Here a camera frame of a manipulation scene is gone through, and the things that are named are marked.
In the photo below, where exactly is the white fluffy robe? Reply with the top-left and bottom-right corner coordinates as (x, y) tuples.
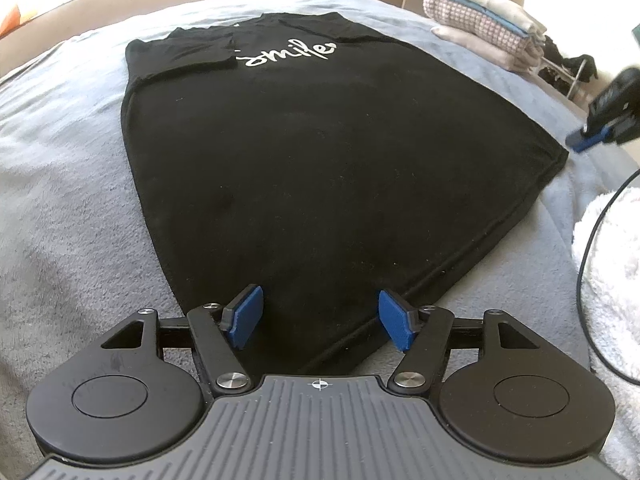
(572, 192), (640, 480)

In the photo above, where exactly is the black cable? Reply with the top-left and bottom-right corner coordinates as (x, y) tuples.
(575, 167), (640, 387)

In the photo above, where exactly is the metal shoe rack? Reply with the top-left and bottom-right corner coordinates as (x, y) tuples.
(536, 35), (601, 111)

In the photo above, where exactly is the black shoe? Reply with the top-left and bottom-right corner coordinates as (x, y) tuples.
(542, 35), (569, 62)

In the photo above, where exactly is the stack of folded clothes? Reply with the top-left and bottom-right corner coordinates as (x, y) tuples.
(423, 0), (532, 54)

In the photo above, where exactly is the black printed t-shirt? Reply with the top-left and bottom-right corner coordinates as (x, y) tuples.
(121, 11), (570, 376)

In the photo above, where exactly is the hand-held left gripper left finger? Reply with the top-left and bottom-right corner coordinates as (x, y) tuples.
(102, 284), (265, 395)

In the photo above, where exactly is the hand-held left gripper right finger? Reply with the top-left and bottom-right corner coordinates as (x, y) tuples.
(378, 289), (541, 396)

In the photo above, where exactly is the folded cream garment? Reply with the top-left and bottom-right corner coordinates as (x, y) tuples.
(432, 26), (544, 72)

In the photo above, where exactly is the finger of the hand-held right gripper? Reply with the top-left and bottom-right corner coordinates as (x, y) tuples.
(565, 121), (614, 155)

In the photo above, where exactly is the orange bag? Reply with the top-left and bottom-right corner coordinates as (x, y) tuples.
(0, 2), (24, 39)

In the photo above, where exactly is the folded light blue garment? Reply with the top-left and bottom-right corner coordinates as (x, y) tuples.
(425, 0), (532, 39)

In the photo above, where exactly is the folded white garment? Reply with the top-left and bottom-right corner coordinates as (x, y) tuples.
(425, 0), (549, 37)

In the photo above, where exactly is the black boot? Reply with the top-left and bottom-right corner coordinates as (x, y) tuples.
(567, 53), (600, 82)

